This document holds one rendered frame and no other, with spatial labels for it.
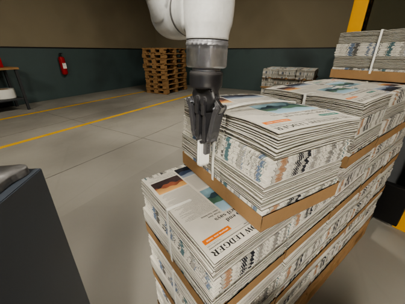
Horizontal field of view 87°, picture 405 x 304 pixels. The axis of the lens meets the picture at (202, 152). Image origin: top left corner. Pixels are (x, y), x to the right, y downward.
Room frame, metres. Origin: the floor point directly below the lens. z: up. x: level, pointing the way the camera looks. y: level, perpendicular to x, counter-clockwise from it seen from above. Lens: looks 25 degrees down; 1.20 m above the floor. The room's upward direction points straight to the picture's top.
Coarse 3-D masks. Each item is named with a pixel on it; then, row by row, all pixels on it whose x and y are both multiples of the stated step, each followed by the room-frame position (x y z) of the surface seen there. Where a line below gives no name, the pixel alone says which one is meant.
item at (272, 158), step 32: (256, 128) 0.40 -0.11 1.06; (288, 128) 0.37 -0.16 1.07; (320, 128) 0.41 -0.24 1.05; (352, 128) 0.48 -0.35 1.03; (224, 160) 0.46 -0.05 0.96; (256, 160) 0.38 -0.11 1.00; (288, 160) 0.37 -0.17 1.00; (320, 160) 0.44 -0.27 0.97; (256, 192) 0.37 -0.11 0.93; (288, 192) 0.39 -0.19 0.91
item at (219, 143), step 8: (248, 104) 0.60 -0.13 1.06; (256, 104) 0.60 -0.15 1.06; (264, 104) 0.60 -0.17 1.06; (272, 104) 0.61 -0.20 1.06; (280, 104) 0.61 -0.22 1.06; (288, 104) 0.61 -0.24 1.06; (296, 104) 0.61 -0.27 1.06; (232, 112) 0.50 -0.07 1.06; (224, 120) 0.49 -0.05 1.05; (224, 128) 0.49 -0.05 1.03; (216, 144) 0.51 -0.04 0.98; (216, 152) 0.51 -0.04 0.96; (216, 160) 0.50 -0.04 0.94; (208, 168) 0.53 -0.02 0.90; (216, 168) 0.49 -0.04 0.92; (216, 176) 0.50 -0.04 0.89
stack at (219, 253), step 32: (384, 160) 0.99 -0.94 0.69; (160, 192) 0.51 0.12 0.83; (192, 192) 0.51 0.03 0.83; (352, 192) 0.77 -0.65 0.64; (160, 224) 0.49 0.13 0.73; (192, 224) 0.39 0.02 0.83; (224, 224) 0.38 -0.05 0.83; (288, 224) 0.44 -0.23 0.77; (352, 224) 0.89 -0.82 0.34; (160, 256) 0.50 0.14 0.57; (192, 256) 0.35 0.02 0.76; (224, 256) 0.30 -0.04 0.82; (256, 256) 0.37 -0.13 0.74; (288, 256) 0.49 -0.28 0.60; (320, 256) 0.67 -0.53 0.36; (160, 288) 0.56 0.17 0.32; (224, 288) 0.31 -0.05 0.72; (256, 288) 0.38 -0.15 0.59
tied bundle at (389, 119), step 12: (324, 84) 1.03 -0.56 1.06; (336, 84) 1.03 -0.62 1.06; (348, 84) 1.03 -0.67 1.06; (360, 84) 1.03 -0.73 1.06; (372, 84) 1.03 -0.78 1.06; (384, 84) 1.02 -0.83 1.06; (396, 84) 1.03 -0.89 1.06; (396, 96) 0.83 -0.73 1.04; (396, 108) 0.89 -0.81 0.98; (384, 120) 0.83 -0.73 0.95; (396, 120) 0.92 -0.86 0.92; (384, 132) 0.84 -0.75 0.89
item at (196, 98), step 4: (196, 96) 0.51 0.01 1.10; (196, 100) 0.51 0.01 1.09; (196, 104) 0.51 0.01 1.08; (196, 108) 0.51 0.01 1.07; (196, 112) 0.51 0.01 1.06; (200, 112) 0.51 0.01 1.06; (196, 116) 0.52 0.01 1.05; (200, 116) 0.51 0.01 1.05; (196, 120) 0.52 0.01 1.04; (200, 120) 0.51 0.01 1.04; (196, 124) 0.52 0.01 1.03; (200, 124) 0.51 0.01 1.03; (196, 128) 0.52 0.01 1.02; (200, 128) 0.51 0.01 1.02; (196, 132) 0.51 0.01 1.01; (200, 132) 0.51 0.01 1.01; (196, 136) 0.51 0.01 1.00
